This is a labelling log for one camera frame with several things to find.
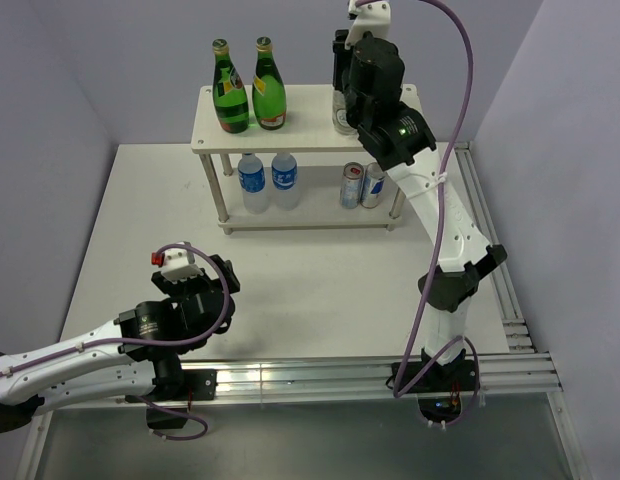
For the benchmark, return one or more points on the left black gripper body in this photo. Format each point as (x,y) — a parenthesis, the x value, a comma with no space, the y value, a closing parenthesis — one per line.
(183,290)

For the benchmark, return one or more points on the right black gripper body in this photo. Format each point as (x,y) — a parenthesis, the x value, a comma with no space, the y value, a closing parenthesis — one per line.
(354,114)

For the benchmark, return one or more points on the clear soda bottle front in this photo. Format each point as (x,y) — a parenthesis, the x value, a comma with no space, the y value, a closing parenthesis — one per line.
(339,115)

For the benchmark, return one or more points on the green glass bottle front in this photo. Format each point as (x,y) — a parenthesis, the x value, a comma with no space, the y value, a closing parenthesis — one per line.
(268,90)

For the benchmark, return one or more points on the green glass bottle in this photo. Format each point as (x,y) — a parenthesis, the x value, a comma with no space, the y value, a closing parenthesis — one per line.
(268,90)
(229,95)

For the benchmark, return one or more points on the blue label water bottle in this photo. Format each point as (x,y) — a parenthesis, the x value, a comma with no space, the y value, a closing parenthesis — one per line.
(284,172)
(253,184)

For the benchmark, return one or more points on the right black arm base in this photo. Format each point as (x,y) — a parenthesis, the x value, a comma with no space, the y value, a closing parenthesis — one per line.
(445,391)

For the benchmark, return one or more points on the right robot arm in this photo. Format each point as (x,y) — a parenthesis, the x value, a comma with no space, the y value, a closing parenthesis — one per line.
(405,149)

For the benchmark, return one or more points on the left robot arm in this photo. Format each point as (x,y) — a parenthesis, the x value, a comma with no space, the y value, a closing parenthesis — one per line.
(136,355)

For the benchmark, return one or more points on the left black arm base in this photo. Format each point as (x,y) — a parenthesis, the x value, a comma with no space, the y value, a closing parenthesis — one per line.
(166,415)

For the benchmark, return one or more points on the white two-tier shelf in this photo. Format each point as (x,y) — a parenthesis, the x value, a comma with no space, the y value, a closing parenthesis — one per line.
(321,153)

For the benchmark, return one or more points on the light blue drink can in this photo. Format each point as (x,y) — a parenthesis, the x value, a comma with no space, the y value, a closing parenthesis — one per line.
(351,185)

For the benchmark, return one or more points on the silver blue energy drink can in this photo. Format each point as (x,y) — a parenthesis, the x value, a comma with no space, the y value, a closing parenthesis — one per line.
(372,186)

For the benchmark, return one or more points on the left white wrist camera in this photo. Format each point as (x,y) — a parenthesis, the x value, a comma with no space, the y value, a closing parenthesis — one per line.
(176,264)

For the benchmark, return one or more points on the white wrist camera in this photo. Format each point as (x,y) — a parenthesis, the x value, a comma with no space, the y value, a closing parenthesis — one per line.
(176,264)
(368,16)

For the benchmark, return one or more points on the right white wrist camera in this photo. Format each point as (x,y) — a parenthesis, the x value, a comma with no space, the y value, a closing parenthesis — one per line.
(368,16)

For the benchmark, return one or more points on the aluminium front rail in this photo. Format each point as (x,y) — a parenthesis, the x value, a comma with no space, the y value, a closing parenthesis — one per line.
(239,382)

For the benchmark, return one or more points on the aluminium rail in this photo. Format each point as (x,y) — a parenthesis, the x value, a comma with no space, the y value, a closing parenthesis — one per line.
(239,382)
(523,367)

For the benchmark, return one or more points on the aluminium right rail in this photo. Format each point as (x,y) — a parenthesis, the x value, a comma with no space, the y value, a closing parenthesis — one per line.
(523,367)

